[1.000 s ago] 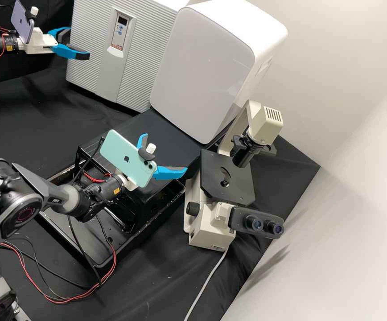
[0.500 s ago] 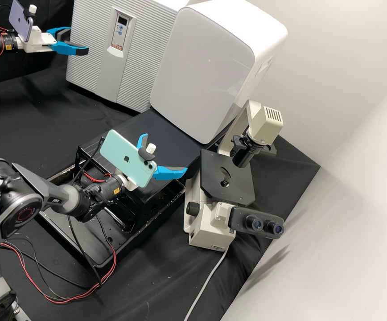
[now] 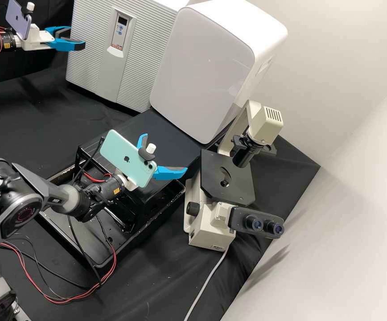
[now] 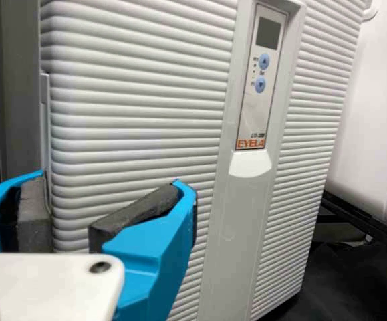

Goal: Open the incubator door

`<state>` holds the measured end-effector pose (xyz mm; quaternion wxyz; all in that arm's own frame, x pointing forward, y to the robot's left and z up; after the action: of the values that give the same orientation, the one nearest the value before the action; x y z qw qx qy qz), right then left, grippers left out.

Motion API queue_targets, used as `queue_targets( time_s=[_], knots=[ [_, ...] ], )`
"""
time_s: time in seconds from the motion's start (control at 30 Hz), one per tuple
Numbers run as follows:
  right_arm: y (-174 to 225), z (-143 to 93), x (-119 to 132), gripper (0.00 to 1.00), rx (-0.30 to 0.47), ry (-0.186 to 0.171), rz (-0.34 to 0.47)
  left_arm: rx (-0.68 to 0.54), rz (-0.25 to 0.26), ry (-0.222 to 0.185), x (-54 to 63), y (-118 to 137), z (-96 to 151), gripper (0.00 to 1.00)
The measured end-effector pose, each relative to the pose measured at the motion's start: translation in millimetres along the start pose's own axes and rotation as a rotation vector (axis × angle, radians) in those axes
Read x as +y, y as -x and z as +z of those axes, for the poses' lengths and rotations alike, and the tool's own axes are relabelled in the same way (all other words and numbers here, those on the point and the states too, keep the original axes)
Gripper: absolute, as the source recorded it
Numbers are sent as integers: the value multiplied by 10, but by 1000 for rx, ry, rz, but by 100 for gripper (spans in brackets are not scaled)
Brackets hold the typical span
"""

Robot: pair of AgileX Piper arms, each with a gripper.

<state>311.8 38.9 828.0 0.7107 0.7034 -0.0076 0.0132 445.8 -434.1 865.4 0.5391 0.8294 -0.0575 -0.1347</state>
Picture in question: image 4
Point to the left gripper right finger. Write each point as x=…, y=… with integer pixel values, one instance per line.
x=153, y=254

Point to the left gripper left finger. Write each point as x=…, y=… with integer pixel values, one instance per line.
x=6, y=207

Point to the incubator door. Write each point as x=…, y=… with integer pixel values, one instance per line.
x=139, y=100

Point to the white box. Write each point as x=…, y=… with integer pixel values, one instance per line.
x=373, y=117

